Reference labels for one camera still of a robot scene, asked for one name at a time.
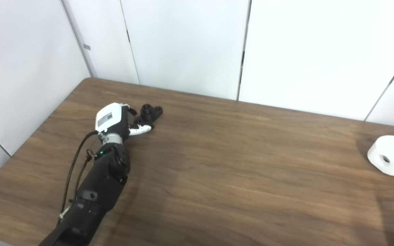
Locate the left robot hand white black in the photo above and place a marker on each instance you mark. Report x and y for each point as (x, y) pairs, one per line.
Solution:
(109, 118)

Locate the black flanged holder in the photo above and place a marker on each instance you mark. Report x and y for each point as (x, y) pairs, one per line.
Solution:
(149, 113)

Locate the round white piece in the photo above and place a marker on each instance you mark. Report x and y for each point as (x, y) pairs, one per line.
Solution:
(390, 155)

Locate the grey wall tag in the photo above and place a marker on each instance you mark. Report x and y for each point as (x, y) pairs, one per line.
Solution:
(87, 46)

